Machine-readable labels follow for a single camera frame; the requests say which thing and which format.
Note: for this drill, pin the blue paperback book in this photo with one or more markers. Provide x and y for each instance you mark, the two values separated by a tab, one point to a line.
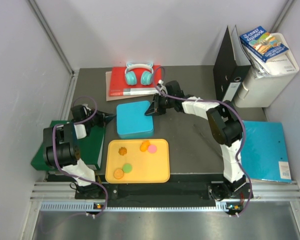
263	44

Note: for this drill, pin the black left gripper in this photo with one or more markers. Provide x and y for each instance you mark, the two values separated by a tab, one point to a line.
103	118

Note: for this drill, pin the red book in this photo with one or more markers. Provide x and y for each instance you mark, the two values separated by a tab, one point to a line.
156	76

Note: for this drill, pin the yellow plastic tray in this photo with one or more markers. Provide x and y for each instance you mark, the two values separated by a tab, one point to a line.
146	167

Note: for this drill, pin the pink sandwich cookie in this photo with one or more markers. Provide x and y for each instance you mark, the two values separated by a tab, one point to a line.
152	148

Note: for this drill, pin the teal cookie tin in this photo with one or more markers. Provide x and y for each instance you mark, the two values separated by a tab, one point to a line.
136	135

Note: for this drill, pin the orange fish shaped cookie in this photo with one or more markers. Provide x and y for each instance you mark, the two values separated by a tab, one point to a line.
144	146

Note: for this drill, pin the orange round cookie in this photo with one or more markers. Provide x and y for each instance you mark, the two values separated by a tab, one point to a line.
118	174

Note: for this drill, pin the teal cat ear headphones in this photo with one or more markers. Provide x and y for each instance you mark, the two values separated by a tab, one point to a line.
139	73

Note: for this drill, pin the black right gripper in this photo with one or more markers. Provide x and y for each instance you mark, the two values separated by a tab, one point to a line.
160	111

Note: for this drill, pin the blue folder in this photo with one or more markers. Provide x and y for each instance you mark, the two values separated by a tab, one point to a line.
264	155

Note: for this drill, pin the green sandwich cookie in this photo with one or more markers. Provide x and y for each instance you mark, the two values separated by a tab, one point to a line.
127	168

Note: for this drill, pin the orange flower shaped cookie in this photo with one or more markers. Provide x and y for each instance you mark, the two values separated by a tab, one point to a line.
122	151

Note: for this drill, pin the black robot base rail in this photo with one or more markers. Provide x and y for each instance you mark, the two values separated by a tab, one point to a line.
181	190

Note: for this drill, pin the black lever arch binder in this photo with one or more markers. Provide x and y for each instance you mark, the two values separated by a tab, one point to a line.
231	66

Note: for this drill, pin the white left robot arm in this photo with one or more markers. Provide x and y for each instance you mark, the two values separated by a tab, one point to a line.
73	147

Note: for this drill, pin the green binder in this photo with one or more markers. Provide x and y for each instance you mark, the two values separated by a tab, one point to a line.
90	141

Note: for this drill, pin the teal tin lid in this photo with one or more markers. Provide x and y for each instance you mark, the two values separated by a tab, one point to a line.
131	117

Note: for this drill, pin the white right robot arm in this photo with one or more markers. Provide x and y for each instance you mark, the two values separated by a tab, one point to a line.
225	126

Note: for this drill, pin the white storage box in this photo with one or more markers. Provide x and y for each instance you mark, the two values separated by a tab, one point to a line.
265	81

